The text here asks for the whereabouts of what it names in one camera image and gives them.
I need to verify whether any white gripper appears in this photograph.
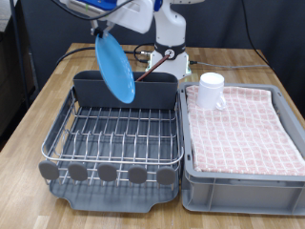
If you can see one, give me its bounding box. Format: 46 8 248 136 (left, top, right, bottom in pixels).
90 0 154 37

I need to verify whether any blue plastic plate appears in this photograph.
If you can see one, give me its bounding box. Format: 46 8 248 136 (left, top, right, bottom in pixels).
94 31 136 105

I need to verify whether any brown wooden spoon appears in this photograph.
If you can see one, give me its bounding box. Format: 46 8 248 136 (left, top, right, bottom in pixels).
135 53 171 83

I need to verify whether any white plastic mug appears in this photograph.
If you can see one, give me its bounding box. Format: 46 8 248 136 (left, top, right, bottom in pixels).
195 72 227 112

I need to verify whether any dark grey dish rack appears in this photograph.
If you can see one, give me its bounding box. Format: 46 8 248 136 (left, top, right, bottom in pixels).
41 89 184 214

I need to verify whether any black backdrop curtain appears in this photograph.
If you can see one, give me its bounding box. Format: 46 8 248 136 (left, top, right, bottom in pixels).
18 0 305 118

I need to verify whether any dark grey utensil caddy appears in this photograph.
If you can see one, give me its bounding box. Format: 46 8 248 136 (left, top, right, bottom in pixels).
72 70 179 111

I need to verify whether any black metal pole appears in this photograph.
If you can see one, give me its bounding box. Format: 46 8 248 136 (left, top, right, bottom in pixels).
9 0 31 109

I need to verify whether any dark side cabinet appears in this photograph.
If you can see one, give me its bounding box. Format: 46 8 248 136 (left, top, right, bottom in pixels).
0 0 36 151

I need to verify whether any pink checkered towel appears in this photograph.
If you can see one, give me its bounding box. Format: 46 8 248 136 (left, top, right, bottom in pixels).
185 85 305 177

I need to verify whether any grey plastic crate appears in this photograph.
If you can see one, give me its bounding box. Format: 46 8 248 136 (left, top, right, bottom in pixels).
178 82 305 217

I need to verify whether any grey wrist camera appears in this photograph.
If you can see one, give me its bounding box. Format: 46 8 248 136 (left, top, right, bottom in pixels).
68 0 111 20

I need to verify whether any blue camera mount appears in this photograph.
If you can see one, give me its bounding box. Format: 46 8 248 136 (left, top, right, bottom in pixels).
75 0 120 11

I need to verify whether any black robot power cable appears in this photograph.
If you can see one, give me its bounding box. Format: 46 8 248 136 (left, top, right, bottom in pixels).
56 43 156 66

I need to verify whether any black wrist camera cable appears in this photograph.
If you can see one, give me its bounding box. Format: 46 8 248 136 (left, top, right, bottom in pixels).
51 0 134 22

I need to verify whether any blue cable clip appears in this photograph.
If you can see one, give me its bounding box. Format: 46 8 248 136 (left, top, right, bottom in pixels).
153 0 165 12

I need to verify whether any grey table cable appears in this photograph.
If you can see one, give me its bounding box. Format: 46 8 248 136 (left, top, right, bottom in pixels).
189 60 271 70

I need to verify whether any metal wire dish rack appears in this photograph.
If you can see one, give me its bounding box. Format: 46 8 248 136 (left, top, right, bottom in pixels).
37 85 185 189

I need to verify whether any black hanging cable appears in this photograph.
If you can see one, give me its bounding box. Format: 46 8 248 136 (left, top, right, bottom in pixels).
241 0 275 73

